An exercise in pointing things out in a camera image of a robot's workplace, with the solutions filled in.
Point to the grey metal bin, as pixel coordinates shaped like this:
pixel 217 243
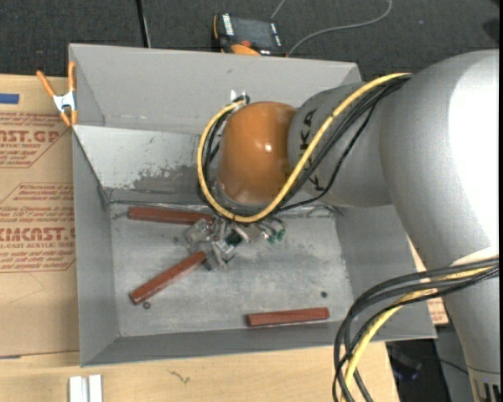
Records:
pixel 276 274

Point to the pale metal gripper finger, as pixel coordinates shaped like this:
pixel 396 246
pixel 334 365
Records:
pixel 198 233
pixel 220 256

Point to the red-brown flat block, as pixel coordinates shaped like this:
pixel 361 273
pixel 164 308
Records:
pixel 167 277
pixel 163 214
pixel 287 316

